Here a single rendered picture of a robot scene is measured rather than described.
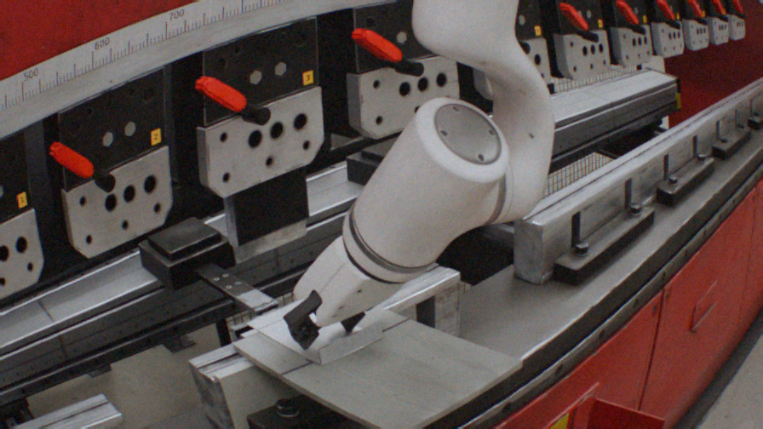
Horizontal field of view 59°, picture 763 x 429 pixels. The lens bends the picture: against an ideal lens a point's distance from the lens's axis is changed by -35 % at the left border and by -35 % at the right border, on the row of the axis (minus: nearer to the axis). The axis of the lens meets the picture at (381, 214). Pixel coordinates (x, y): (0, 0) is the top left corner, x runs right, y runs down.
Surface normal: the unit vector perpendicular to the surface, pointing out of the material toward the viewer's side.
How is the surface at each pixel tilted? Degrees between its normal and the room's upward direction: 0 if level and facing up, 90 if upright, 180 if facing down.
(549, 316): 0
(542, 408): 90
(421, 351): 0
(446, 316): 90
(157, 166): 90
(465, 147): 42
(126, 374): 0
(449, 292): 90
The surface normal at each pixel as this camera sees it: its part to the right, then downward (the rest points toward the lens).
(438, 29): -0.54, 0.41
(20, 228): 0.68, 0.24
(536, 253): -0.73, 0.30
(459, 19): -0.21, 0.44
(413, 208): -0.42, 0.61
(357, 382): -0.07, -0.92
